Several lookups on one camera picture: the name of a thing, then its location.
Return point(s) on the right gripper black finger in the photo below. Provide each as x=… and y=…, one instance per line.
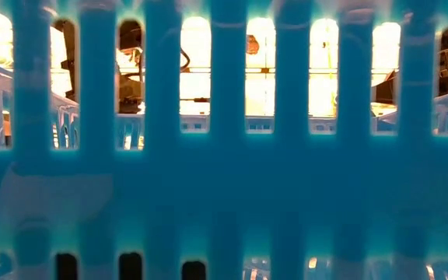
x=389, y=93

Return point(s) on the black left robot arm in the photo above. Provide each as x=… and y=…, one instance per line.
x=72, y=58

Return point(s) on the blue slotted plastic basket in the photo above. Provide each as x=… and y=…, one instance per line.
x=224, y=175

